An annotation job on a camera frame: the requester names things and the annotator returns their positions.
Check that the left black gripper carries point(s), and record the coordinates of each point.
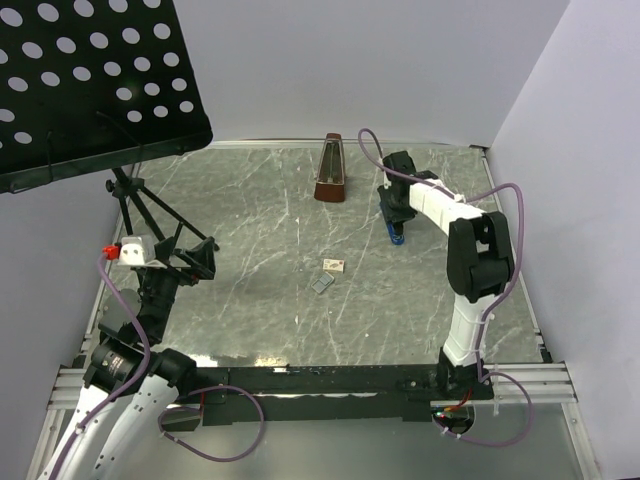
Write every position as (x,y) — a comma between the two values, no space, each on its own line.
(200,260)

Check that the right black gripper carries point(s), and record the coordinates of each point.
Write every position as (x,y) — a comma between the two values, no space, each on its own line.
(389,214)

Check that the blue metal stapler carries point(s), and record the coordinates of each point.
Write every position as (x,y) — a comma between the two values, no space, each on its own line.
(394,224)

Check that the white staple box sleeve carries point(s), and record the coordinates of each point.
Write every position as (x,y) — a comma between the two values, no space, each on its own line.
(333,265)

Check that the white staple box tray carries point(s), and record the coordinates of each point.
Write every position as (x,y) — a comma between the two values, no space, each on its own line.
(321,284)

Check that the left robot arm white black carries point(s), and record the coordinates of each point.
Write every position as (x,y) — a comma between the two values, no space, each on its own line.
(125,381)

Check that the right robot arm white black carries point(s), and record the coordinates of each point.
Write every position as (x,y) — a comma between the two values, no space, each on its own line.
(479,263)

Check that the brown wooden metronome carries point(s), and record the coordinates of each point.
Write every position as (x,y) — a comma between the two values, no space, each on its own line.
(330,185)

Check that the black music stand tripod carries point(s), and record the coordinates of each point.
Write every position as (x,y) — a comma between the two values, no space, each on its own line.
(127,189)

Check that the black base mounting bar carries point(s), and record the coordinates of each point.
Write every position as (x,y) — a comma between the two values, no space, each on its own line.
(228,395)

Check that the black perforated music stand desk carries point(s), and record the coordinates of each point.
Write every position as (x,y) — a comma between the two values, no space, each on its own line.
(88,86)

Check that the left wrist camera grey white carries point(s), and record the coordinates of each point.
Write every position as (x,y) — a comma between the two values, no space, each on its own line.
(136,251)

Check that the aluminium frame rail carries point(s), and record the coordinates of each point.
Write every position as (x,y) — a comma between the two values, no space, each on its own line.
(546,383)

